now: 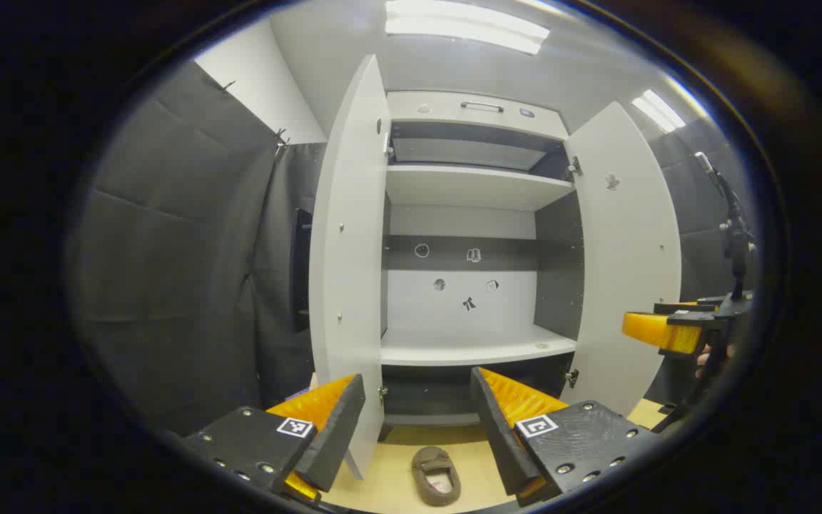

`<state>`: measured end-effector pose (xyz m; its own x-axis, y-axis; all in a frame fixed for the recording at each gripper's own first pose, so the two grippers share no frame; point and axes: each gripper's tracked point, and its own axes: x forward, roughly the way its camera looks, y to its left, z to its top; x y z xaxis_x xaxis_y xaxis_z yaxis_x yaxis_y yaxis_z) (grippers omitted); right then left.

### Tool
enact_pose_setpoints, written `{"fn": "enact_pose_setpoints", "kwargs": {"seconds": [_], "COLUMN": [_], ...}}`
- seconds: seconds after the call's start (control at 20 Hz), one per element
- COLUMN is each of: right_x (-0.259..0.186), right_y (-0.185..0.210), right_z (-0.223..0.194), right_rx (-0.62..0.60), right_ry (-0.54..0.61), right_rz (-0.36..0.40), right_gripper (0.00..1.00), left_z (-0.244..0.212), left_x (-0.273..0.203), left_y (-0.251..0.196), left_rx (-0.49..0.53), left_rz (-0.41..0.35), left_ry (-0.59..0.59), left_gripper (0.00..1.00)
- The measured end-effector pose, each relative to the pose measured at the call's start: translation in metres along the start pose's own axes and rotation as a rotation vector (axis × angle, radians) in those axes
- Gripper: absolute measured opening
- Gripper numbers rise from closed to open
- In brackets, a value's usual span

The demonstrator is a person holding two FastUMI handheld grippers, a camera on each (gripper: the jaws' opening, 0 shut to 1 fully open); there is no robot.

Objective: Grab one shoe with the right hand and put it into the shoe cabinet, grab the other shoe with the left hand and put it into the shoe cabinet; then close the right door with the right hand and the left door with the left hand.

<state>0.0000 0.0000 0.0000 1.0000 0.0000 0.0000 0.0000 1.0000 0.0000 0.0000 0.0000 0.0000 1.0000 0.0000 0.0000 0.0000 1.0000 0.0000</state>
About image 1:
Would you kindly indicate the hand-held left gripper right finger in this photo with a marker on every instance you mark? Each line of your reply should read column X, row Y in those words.
column 500, row 442

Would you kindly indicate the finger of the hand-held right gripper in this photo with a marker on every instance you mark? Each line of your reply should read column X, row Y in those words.
column 675, row 308
column 689, row 321

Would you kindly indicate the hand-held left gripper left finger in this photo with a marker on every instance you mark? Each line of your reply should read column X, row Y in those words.
column 336, row 435

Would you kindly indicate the brown fuzzy shoe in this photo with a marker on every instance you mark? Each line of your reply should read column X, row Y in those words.
column 436, row 464

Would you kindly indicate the white shoe cabinet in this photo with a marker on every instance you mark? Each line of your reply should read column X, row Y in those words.
column 468, row 185

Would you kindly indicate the metal door hinge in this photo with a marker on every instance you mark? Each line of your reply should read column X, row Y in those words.
column 574, row 168
column 389, row 145
column 382, row 393
column 572, row 378

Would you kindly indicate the black backdrop cloth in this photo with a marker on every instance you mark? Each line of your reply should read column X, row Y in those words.
column 168, row 250
column 696, row 207

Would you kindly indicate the ceiling light panel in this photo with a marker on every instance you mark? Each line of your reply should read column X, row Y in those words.
column 464, row 25
column 657, row 111

